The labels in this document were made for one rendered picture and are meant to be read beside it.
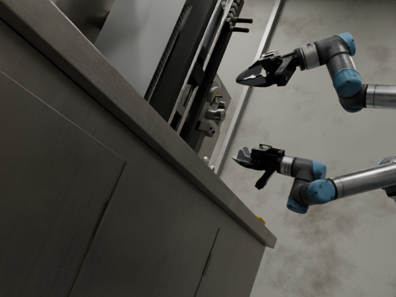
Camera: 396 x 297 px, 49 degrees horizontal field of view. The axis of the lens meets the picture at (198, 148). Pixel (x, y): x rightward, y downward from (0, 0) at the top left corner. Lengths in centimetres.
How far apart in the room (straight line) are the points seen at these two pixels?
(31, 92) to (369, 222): 387
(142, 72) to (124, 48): 11
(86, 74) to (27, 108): 8
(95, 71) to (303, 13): 485
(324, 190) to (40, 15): 111
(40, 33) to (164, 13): 83
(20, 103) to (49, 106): 4
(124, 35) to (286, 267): 325
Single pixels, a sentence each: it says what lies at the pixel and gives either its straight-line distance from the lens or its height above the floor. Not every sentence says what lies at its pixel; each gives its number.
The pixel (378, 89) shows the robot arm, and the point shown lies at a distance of 143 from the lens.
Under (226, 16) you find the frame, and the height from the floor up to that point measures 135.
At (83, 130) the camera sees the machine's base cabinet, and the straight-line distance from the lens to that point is 60.
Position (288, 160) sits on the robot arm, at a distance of 161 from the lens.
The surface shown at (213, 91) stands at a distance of 148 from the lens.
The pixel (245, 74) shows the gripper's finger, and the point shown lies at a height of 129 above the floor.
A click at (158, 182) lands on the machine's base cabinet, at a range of 79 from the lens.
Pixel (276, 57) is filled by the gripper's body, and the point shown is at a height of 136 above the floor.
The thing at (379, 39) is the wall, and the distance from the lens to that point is 502.
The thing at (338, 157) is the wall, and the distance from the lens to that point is 442.
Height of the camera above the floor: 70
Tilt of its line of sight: 14 degrees up
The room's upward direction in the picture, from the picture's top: 21 degrees clockwise
